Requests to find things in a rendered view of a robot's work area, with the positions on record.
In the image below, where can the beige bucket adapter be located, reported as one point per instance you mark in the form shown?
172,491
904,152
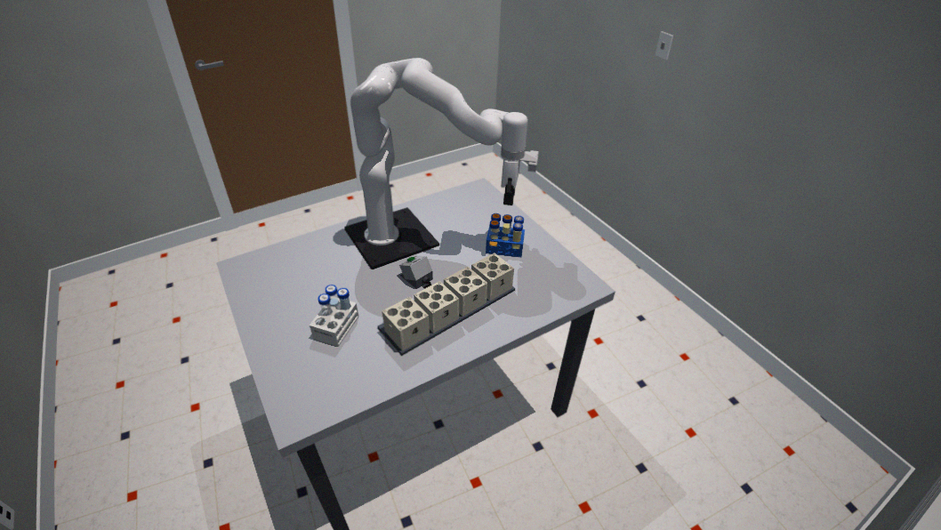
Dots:
409,323
469,287
442,306
496,272

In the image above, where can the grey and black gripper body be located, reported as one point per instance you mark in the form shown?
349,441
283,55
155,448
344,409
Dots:
510,170

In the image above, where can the blue tube rack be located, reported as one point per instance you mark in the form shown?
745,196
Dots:
505,247

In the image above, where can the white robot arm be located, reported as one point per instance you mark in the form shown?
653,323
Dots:
371,134

